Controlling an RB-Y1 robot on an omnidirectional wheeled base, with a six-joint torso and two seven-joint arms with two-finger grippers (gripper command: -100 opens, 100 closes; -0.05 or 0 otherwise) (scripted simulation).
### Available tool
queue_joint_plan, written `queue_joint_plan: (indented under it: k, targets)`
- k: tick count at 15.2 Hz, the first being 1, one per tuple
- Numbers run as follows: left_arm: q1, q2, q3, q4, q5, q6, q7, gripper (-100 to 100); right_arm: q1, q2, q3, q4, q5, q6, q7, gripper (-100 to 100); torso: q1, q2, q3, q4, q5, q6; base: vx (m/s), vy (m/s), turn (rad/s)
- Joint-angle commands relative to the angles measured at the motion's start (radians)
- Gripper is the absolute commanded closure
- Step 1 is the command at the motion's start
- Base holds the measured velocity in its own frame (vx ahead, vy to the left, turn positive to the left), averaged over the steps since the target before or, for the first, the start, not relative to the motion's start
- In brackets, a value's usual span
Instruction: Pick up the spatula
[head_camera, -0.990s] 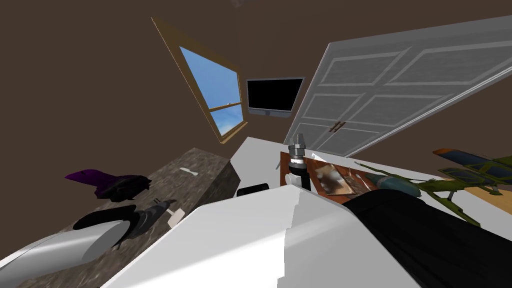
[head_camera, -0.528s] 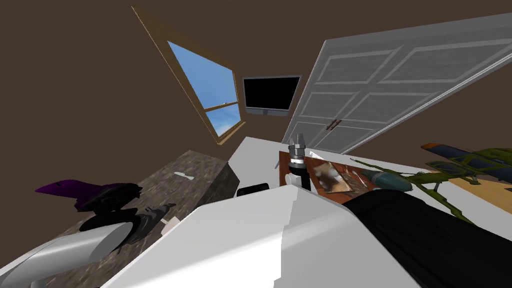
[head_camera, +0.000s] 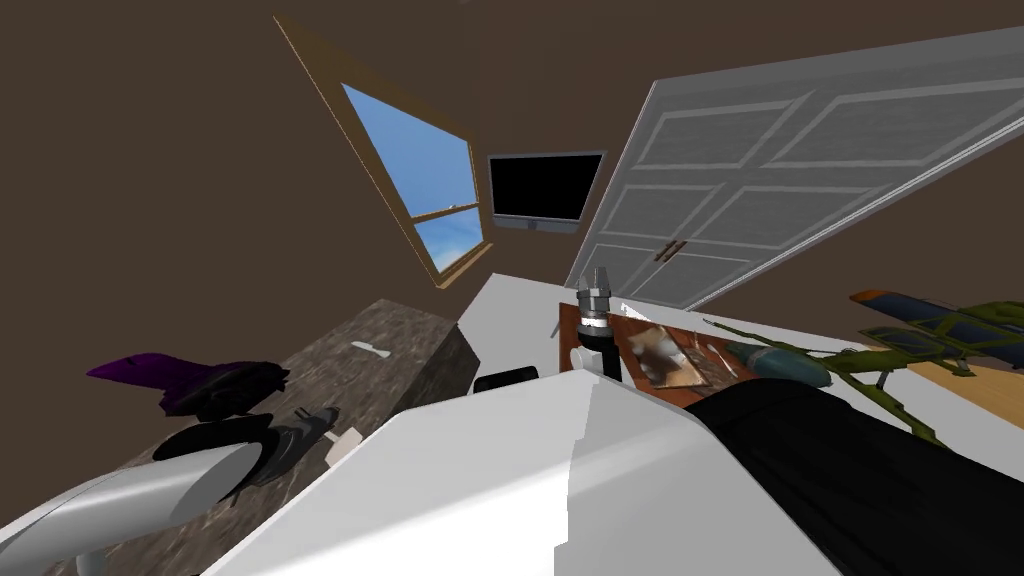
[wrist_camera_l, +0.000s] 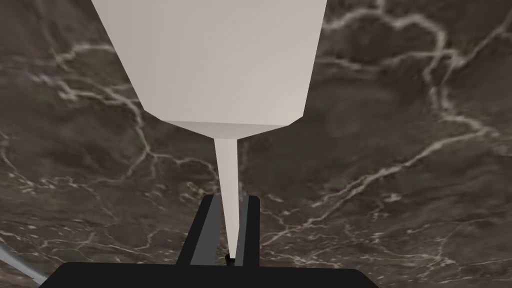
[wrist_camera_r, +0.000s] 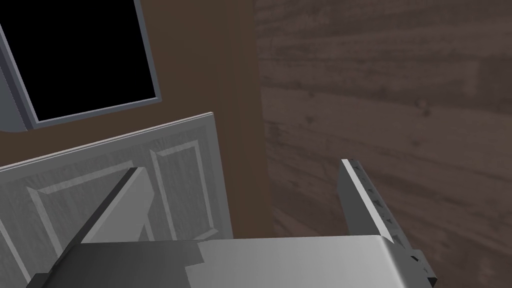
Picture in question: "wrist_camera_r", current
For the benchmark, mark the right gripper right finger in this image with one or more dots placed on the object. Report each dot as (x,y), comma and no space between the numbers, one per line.
(366,208)

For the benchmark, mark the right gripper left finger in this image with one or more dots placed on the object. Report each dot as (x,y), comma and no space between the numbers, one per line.
(122,212)

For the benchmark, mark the grey panelled door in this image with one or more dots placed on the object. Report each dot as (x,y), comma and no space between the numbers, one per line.
(96,200)

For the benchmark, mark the grey framed dark window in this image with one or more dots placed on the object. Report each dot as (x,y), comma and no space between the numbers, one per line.
(78,60)

